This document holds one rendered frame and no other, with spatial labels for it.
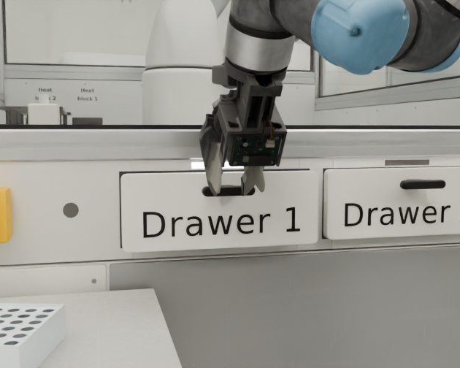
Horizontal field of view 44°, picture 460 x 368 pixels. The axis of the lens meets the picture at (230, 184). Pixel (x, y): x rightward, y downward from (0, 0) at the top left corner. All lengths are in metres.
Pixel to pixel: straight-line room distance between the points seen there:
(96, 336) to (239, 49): 0.35
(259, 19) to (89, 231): 0.42
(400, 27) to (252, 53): 0.16
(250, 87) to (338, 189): 0.34
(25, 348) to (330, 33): 0.39
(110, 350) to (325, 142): 0.47
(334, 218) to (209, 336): 0.27
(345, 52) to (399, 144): 0.48
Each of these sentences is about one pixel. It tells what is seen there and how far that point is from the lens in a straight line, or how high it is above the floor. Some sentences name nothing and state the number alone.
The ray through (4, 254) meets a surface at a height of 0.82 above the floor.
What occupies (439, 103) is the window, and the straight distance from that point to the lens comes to 1.02.
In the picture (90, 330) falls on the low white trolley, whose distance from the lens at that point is 0.70.
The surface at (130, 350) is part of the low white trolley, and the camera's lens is 0.63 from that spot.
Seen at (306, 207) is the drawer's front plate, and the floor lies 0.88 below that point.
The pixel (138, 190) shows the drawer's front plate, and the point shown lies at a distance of 0.80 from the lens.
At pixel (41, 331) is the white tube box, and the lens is 0.61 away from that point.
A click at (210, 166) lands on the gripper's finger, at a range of 0.74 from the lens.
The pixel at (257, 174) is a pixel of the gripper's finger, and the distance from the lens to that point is 0.74.
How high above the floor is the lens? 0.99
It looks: 5 degrees down
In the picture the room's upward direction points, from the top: straight up
